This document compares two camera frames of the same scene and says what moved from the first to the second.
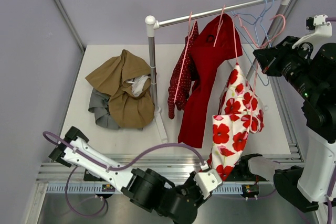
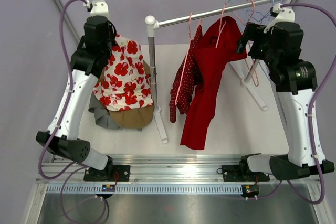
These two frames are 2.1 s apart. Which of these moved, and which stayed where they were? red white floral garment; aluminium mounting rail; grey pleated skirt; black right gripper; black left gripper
Moved: black left gripper; black right gripper; red white floral garment
Stayed: grey pleated skirt; aluminium mounting rail
